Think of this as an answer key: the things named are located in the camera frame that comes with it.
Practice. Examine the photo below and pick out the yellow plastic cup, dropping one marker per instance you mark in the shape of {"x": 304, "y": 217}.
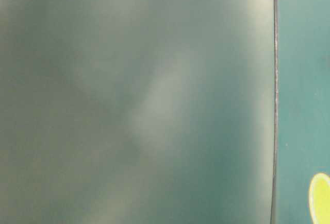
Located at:
{"x": 319, "y": 199}

